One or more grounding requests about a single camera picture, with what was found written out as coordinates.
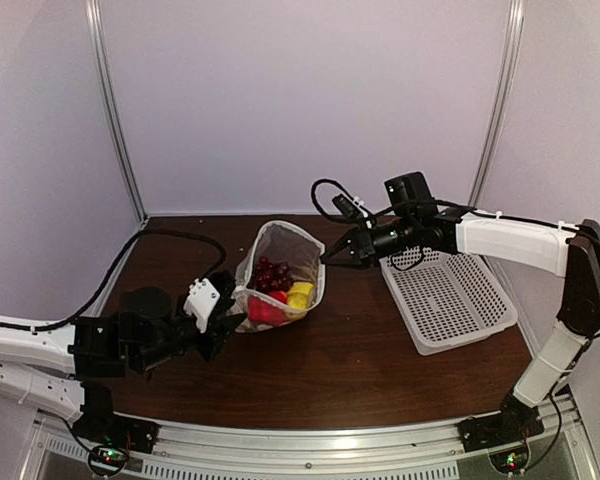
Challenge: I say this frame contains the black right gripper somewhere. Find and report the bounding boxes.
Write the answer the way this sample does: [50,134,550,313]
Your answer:
[321,213,419,269]

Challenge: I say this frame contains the red toy bell pepper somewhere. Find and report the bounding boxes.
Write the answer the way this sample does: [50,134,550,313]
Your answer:
[247,296,287,326]

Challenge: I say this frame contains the yellow toy lemon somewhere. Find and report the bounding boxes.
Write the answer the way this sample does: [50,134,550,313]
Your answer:
[286,281,314,310]

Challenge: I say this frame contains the clear polka dot zip bag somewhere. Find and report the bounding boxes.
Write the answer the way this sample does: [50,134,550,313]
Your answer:
[233,220,326,333]

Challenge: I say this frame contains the dark red toy grapes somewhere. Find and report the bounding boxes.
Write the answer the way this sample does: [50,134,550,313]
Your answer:
[250,256,294,293]

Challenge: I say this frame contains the white toy cauliflower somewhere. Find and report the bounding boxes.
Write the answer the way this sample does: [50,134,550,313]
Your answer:
[237,320,277,333]

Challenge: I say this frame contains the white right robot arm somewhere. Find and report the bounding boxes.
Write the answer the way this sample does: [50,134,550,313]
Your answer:
[321,172,600,442]

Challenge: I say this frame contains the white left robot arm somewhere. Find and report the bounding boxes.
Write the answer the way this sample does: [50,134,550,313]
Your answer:
[0,272,246,444]

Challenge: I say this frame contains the white perforated plastic basket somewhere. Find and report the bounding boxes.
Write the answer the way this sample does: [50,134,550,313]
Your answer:
[380,248,518,356]

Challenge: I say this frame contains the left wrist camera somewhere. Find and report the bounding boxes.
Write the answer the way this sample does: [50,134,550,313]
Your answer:
[182,270,236,334]

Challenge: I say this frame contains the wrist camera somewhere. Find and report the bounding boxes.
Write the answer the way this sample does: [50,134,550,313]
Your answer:
[332,193,370,221]
[182,270,236,334]

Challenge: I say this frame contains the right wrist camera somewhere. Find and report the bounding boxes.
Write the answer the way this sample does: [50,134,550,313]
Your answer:
[332,193,370,221]

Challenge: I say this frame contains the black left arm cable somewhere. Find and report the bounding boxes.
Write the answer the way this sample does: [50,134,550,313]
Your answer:
[29,228,229,334]

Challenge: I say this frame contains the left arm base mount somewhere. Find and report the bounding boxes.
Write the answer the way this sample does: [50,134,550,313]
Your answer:
[65,414,160,477]

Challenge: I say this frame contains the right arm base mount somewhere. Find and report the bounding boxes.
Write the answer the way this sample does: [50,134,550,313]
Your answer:
[457,413,545,476]

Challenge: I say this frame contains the front aluminium rail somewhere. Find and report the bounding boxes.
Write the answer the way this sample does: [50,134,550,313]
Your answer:
[17,384,600,480]

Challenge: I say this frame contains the right aluminium frame post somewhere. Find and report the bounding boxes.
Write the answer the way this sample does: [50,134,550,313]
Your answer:
[469,0,526,206]

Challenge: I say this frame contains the aluminium frame post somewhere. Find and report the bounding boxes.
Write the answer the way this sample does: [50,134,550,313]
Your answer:
[85,0,148,225]
[469,0,526,206]

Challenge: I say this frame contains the left aluminium frame post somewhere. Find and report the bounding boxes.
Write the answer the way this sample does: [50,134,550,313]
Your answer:
[85,0,148,225]

